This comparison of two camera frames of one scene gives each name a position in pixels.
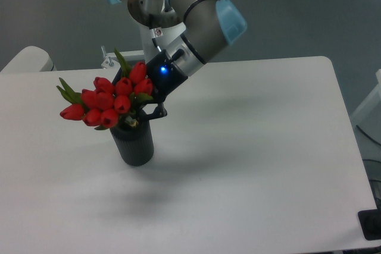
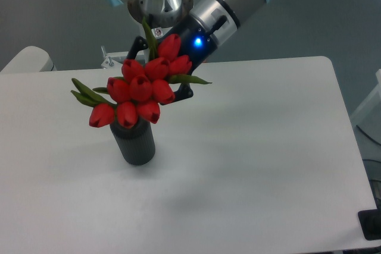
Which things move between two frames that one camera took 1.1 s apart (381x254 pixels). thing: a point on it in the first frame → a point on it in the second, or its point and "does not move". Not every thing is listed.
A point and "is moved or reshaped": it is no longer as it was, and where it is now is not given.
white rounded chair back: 31,59 does not move
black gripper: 164,77 → 195,43
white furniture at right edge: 367,116 does not move
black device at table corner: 369,222 does not move
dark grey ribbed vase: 134,143 does not move
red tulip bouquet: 110,104 is moved or reshaped
